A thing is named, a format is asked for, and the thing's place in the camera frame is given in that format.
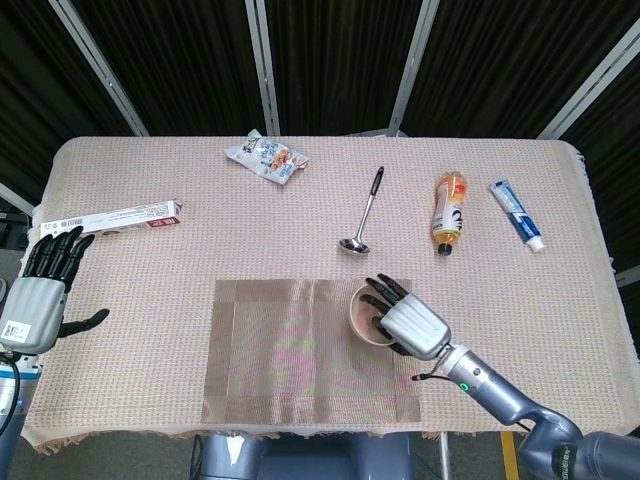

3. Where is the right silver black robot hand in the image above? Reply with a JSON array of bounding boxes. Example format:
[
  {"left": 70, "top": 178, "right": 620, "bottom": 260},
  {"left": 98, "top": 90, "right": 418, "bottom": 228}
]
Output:
[{"left": 359, "top": 273, "right": 451, "bottom": 360}]

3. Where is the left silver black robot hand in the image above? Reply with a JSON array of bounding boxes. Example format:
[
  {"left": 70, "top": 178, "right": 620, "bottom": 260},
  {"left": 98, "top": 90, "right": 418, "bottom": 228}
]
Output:
[{"left": 0, "top": 225, "right": 110, "bottom": 355}]

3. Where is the cream round bowl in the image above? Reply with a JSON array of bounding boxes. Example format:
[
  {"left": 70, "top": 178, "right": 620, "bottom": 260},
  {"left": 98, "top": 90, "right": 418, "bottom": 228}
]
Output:
[{"left": 348, "top": 283, "right": 396, "bottom": 347}]

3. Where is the brown woven placemat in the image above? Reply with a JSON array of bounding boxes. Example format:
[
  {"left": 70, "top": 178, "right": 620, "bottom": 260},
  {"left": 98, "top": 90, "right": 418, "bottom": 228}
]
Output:
[{"left": 201, "top": 278, "right": 422, "bottom": 424}]

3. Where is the beige pink woven tablecloth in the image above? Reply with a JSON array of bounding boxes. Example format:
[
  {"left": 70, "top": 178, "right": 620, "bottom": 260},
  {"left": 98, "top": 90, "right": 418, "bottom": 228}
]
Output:
[{"left": 0, "top": 135, "right": 640, "bottom": 456}]

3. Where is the orange drink plastic bottle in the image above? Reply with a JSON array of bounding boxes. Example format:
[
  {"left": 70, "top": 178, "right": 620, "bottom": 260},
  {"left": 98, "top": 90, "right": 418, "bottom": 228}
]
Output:
[{"left": 431, "top": 171, "right": 470, "bottom": 257}]

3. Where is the long white red box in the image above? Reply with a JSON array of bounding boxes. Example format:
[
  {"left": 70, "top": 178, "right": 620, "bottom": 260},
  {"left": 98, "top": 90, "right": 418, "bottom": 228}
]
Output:
[{"left": 39, "top": 199, "right": 183, "bottom": 240}]

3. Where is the metal table leg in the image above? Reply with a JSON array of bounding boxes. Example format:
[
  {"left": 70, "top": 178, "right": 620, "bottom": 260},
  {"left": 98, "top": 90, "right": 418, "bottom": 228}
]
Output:
[{"left": 438, "top": 432, "right": 452, "bottom": 480}]

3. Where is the blue white toothpaste tube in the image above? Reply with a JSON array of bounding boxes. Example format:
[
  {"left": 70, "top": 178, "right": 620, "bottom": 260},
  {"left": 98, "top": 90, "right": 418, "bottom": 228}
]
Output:
[{"left": 488, "top": 179, "right": 546, "bottom": 254}]

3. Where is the grey robot torso base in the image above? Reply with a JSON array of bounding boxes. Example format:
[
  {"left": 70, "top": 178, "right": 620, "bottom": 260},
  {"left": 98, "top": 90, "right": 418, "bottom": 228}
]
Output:
[{"left": 192, "top": 432, "right": 416, "bottom": 480}]

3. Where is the dark curtain panel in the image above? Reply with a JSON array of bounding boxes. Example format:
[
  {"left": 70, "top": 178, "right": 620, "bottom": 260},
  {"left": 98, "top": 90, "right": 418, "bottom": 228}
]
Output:
[
  {"left": 264, "top": 0, "right": 426, "bottom": 136},
  {"left": 0, "top": 0, "right": 136, "bottom": 201},
  {"left": 559, "top": 64, "right": 640, "bottom": 281},
  {"left": 69, "top": 0, "right": 266, "bottom": 137},
  {"left": 402, "top": 0, "right": 640, "bottom": 137}
]

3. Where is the white blue snack bag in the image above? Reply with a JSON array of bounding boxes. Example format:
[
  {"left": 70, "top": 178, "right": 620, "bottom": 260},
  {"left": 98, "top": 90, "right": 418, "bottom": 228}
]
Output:
[{"left": 224, "top": 128, "right": 310, "bottom": 187}]

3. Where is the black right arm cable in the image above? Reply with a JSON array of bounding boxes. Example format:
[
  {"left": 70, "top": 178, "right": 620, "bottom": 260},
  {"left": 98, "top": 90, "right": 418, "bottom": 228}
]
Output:
[{"left": 412, "top": 367, "right": 454, "bottom": 384}]

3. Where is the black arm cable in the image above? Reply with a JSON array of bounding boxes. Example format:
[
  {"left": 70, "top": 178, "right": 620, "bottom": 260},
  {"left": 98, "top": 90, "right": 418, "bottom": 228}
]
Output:
[
  {"left": 412, "top": 367, "right": 454, "bottom": 384},
  {"left": 0, "top": 349, "right": 24, "bottom": 439}
]

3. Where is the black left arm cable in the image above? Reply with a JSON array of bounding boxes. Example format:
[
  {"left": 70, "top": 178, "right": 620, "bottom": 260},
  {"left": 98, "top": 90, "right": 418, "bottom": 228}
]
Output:
[{"left": 0, "top": 349, "right": 24, "bottom": 439}]

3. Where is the steel ladle with black handle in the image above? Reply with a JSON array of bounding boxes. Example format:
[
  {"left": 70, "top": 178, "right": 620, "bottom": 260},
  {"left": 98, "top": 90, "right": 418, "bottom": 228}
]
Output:
[{"left": 338, "top": 166, "right": 386, "bottom": 255}]

